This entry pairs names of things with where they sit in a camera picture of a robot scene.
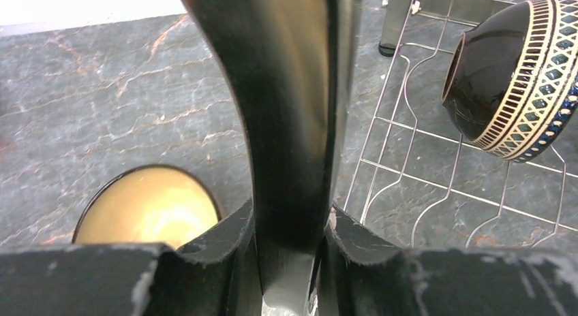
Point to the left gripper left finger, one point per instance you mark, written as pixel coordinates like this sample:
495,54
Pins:
214,274

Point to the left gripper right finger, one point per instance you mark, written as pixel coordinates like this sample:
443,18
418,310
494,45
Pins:
362,274

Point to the brown beige bowl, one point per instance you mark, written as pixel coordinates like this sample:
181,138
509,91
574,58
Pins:
150,203

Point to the steel dish rack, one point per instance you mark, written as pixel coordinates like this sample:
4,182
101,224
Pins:
289,65

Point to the black patterned bowl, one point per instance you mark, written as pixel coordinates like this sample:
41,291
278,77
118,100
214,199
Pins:
511,87

